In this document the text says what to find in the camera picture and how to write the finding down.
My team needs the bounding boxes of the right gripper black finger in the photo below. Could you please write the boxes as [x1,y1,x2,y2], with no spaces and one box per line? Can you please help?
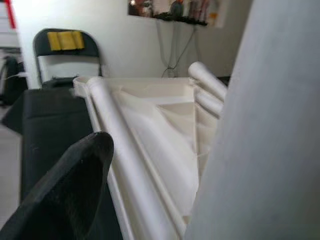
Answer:
[0,131,115,240]

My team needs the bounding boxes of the white plastic table top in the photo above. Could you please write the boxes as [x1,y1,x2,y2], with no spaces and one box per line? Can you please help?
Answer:
[72,76,227,240]

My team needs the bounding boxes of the black floor bag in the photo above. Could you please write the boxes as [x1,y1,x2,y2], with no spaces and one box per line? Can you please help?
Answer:
[0,56,29,106]

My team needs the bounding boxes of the black folding chair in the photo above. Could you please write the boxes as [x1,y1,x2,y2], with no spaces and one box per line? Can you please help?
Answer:
[32,27,103,88]

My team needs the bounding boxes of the yellow chair cushion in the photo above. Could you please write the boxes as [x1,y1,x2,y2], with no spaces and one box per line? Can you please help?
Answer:
[47,31,85,53]

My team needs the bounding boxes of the grey hanging cable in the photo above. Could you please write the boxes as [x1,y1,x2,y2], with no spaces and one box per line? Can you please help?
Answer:
[156,21,201,79]

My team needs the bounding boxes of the black wall shelf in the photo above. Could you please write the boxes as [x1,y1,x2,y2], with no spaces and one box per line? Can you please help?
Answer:
[153,12,209,27]

